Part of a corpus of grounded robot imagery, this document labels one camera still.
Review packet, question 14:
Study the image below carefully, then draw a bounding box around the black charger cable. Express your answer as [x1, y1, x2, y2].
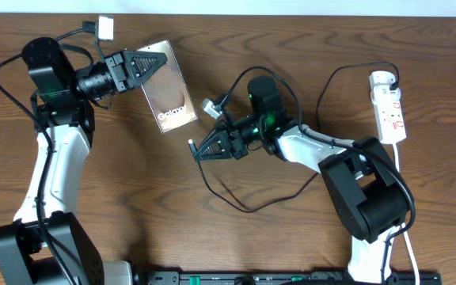
[187, 62, 401, 214]

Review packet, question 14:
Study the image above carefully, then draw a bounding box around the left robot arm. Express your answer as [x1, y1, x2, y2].
[0, 37, 167, 284]

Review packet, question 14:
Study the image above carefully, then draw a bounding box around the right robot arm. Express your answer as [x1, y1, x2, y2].
[188, 74, 416, 284]

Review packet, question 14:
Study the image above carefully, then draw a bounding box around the white USB charger plug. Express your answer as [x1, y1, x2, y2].
[369, 70, 396, 89]

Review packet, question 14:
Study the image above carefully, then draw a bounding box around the white power strip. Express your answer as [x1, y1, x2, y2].
[370, 84, 406, 144]

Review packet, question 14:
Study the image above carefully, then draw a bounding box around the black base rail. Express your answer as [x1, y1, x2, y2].
[144, 270, 443, 285]

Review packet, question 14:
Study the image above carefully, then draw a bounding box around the white power strip cord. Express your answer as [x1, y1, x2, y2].
[392, 142, 421, 285]

